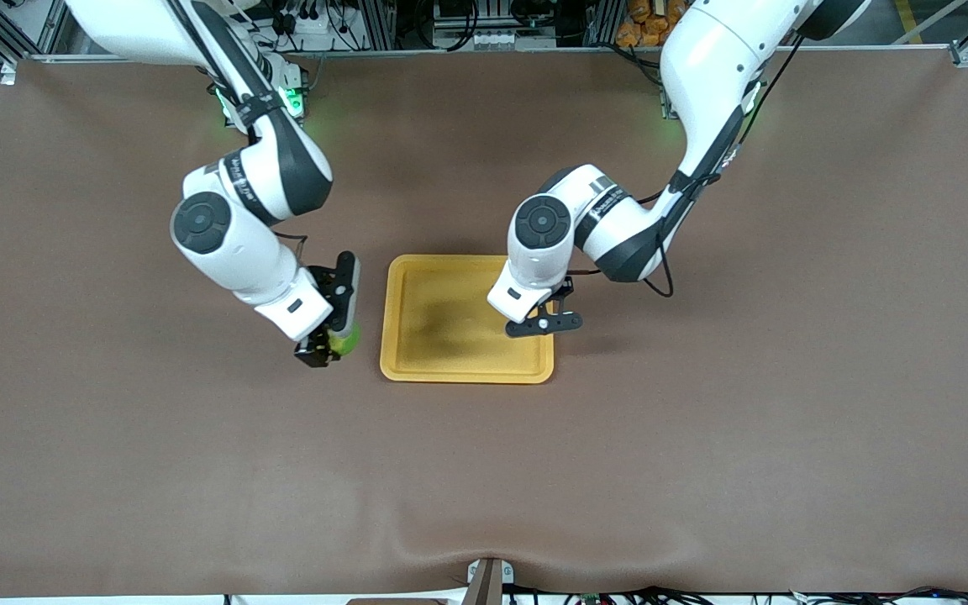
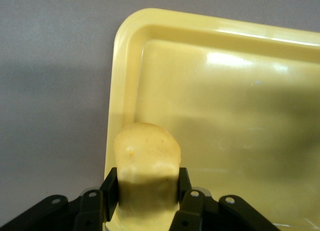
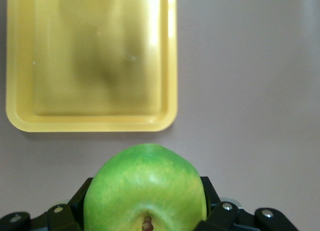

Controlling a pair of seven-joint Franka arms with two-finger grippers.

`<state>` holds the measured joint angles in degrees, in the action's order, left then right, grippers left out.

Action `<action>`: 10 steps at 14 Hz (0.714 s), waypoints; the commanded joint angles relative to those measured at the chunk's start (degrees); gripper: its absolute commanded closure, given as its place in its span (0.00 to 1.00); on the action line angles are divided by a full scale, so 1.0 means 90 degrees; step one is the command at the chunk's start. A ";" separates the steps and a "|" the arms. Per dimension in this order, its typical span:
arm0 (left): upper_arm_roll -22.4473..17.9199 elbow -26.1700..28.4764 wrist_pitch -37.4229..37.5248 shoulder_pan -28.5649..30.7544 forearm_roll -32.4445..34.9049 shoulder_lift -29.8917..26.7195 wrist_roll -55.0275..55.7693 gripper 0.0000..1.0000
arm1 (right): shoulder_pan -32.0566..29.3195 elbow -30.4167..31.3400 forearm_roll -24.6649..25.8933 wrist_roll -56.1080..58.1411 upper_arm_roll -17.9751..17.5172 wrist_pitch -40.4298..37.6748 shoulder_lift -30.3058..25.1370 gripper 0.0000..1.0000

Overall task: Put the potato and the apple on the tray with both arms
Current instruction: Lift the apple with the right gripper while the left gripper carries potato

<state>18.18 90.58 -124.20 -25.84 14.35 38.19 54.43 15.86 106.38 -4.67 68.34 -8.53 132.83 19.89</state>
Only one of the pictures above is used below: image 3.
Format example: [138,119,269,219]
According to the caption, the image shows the green apple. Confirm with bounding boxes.
[83,143,209,231]

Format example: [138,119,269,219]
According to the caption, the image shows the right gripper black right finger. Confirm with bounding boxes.
[191,176,301,231]

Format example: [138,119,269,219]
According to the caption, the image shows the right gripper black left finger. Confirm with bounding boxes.
[0,177,94,231]

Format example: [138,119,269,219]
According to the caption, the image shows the yellow plastic tray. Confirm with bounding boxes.
[5,0,179,134]

